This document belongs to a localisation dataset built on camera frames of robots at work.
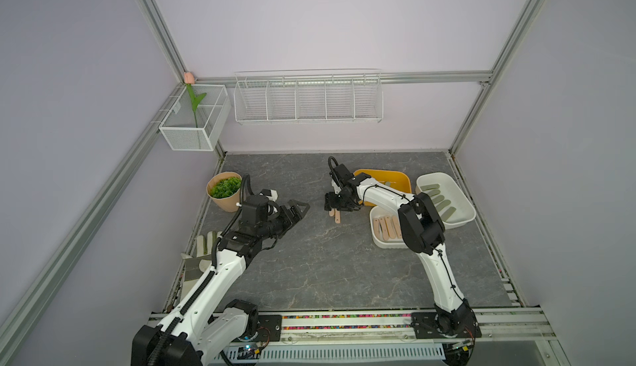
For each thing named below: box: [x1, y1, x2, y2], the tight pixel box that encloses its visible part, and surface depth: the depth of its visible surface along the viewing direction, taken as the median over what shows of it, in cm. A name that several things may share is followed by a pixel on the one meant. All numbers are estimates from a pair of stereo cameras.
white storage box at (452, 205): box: [414, 172, 477, 230], surface depth 104 cm
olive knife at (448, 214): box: [440, 206, 457, 222], surface depth 101 cm
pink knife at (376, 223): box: [372, 217, 381, 241], surface depth 96 cm
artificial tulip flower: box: [183, 72, 208, 128], surface depth 92 cm
